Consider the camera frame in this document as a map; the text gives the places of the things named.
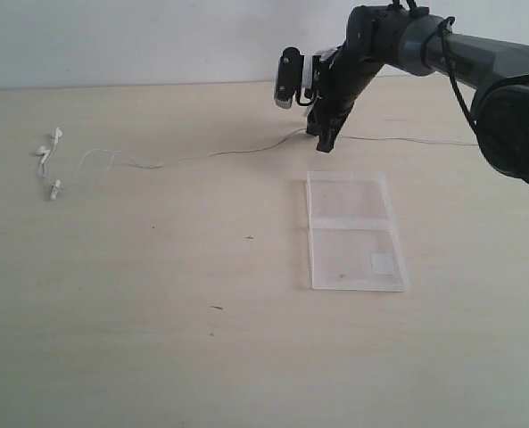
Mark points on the clear plastic open case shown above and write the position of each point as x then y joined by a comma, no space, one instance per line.
353,237

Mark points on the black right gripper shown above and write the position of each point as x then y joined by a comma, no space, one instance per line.
344,73

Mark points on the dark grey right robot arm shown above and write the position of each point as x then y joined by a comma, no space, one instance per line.
490,78

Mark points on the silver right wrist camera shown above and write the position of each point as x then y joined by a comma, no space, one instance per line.
294,80

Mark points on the white wired earphones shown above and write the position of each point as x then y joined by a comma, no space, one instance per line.
44,154

